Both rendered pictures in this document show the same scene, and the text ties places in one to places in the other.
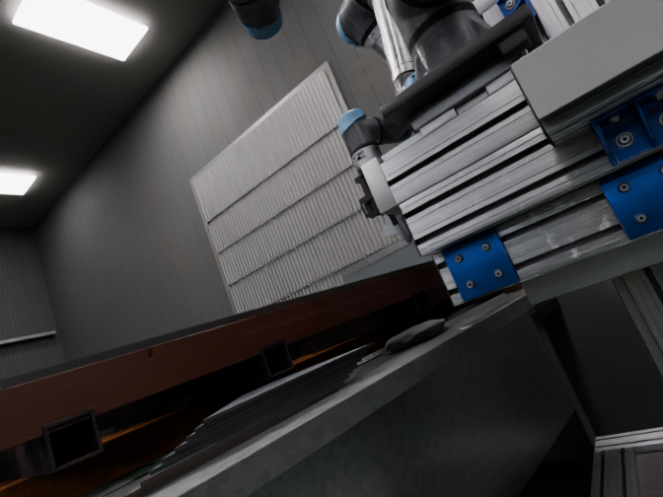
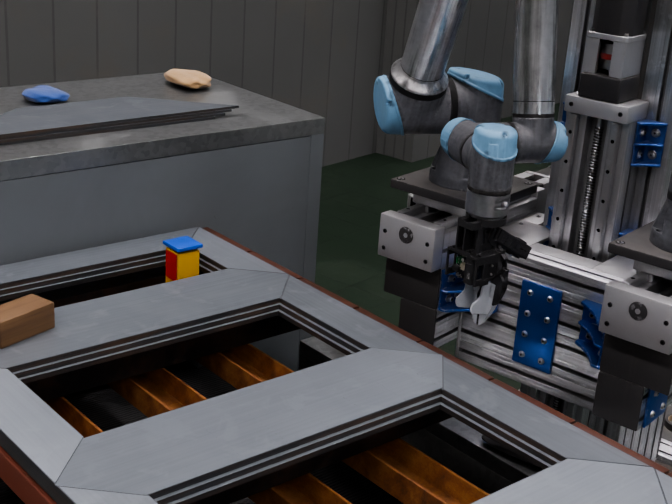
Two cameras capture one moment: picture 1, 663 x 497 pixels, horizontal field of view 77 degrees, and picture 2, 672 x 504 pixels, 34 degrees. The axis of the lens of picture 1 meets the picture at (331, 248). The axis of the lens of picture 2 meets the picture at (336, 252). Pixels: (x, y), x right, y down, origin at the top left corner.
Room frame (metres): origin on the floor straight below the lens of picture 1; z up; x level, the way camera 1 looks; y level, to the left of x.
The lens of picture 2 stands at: (1.06, 1.65, 1.69)
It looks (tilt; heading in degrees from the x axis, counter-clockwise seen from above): 21 degrees down; 276
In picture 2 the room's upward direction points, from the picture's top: 4 degrees clockwise
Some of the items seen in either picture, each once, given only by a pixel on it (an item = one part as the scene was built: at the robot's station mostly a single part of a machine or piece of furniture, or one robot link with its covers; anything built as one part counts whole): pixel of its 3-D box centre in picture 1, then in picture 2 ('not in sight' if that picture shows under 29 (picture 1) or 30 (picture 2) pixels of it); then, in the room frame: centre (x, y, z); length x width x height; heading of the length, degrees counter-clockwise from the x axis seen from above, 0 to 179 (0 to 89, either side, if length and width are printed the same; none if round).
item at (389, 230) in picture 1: (393, 229); (480, 305); (0.98, -0.15, 0.93); 0.06 x 0.03 x 0.09; 47
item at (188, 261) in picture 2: not in sight; (181, 291); (1.59, -0.43, 0.78); 0.05 x 0.05 x 0.19; 47
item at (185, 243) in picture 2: not in sight; (182, 247); (1.59, -0.43, 0.88); 0.06 x 0.06 x 0.02; 47
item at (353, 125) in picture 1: (358, 133); (492, 158); (0.99, -0.17, 1.20); 0.09 x 0.08 x 0.11; 115
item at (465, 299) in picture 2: not in sight; (468, 299); (1.01, -0.18, 0.93); 0.06 x 0.03 x 0.09; 47
